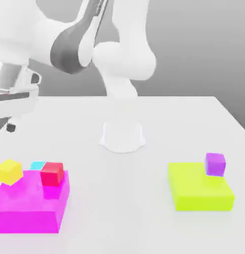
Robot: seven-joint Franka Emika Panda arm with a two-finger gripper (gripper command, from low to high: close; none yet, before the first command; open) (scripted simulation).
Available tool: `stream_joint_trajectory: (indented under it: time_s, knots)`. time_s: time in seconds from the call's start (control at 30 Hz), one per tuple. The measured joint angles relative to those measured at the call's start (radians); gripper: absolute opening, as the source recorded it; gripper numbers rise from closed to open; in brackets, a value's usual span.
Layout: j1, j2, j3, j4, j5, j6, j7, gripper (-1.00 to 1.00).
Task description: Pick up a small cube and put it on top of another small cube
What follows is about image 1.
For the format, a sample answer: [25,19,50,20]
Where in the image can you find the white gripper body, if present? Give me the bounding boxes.
[0,88,39,120]

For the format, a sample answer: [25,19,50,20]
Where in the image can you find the small yellow cube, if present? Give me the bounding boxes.
[0,158,24,187]

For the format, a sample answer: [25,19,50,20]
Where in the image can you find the small cyan cube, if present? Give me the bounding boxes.
[30,161,46,171]

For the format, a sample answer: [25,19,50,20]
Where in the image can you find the small red cube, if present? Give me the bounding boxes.
[40,162,65,188]

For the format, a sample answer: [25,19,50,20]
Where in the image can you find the small purple cube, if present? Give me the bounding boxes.
[204,152,227,178]

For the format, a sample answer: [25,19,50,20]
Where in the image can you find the large magenta box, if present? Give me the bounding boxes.
[0,169,71,234]

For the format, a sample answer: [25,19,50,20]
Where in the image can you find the large yellow-green box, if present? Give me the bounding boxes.
[167,162,236,212]

